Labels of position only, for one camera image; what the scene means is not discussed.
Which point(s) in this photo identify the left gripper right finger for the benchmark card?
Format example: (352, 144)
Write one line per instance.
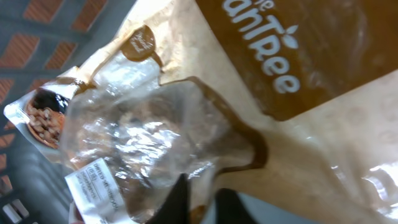
(230, 209)

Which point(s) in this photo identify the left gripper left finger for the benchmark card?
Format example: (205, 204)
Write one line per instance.
(176, 206)

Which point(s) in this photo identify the beige Pantree snack bag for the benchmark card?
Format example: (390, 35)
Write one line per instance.
(293, 103)

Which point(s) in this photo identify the grey plastic shopping basket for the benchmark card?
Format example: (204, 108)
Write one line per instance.
(41, 39)

